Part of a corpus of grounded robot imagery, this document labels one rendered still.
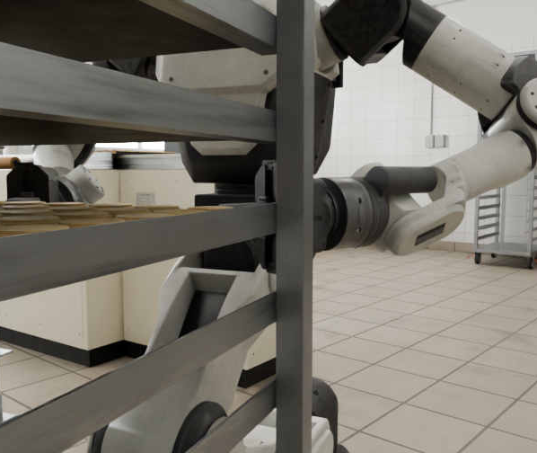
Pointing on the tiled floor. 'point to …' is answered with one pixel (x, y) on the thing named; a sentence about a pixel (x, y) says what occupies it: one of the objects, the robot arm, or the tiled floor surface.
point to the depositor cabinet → (68, 303)
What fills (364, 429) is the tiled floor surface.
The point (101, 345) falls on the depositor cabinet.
